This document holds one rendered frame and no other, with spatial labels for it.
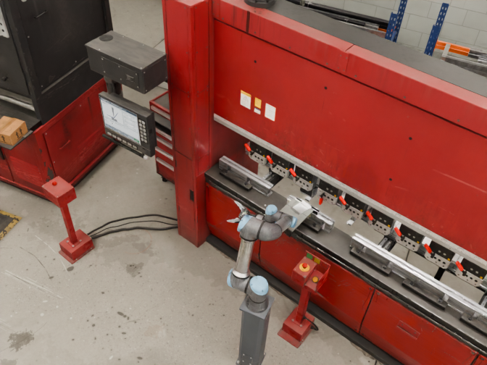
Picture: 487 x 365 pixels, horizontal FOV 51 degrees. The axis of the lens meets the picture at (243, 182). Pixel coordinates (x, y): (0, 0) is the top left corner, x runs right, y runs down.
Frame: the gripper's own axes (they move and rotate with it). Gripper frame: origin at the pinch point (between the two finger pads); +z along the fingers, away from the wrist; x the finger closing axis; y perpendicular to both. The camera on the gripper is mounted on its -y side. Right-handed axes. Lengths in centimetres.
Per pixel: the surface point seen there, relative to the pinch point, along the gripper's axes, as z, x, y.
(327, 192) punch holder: -61, -32, 9
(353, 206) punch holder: -80, -27, 13
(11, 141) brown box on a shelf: 185, 4, 4
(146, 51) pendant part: 74, -71, 65
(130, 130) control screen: 82, -27, 29
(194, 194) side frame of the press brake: 45, -10, -45
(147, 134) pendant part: 65, -26, 35
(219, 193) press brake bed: 25, -18, -42
